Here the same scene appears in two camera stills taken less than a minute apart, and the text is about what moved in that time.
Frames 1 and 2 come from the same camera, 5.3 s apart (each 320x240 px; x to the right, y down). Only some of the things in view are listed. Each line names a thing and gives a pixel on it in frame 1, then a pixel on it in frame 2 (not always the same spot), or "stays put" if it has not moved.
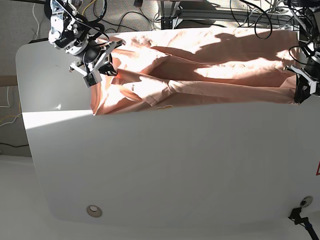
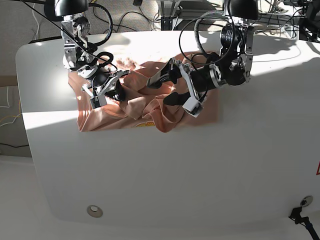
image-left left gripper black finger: (108, 69) -> (117, 94)
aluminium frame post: (168, 8) stays put
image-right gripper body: (311, 70) -> (200, 79)
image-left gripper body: (97, 58) -> (103, 81)
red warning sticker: (318, 170) stays put
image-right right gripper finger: (302, 90) -> (170, 73)
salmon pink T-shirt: (199, 67) -> (142, 105)
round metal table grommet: (94, 211) stays put
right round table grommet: (306, 201) stays put
